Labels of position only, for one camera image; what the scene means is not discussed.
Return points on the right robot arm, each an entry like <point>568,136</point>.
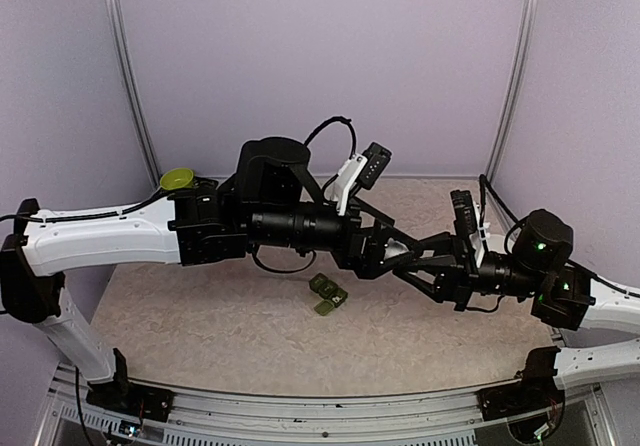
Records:
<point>536,268</point>

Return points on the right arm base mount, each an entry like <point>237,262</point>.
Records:
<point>514,399</point>

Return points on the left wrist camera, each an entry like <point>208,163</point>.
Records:
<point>361,171</point>

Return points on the left aluminium frame post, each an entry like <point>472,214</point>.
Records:
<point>141,131</point>

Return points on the black square tray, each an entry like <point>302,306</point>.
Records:
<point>205,184</point>

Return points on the lime green bowl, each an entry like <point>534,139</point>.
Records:
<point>178,178</point>

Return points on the front aluminium rail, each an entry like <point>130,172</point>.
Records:
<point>203,417</point>

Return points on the right aluminium frame post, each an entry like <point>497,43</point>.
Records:
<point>515,82</point>

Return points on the green pill organizer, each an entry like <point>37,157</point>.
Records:
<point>331,294</point>

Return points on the white bowl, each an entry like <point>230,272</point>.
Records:
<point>494,243</point>

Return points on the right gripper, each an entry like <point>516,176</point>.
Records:
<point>456,277</point>

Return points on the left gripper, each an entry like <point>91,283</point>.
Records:
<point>369,264</point>

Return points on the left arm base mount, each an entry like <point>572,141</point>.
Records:
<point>142,401</point>

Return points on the small white pill bottle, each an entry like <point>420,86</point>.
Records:
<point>395,250</point>

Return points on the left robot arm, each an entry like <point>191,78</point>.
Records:
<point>270,200</point>

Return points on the aluminium frame post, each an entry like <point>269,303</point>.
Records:
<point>141,131</point>
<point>515,82</point>

